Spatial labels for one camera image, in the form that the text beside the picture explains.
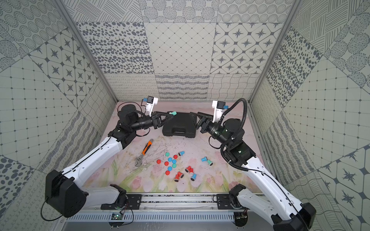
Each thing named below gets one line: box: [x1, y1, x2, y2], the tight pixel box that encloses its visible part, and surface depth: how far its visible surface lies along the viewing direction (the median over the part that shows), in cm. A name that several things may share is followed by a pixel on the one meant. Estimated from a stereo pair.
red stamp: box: [185, 165, 195, 174], surface depth 85 cm
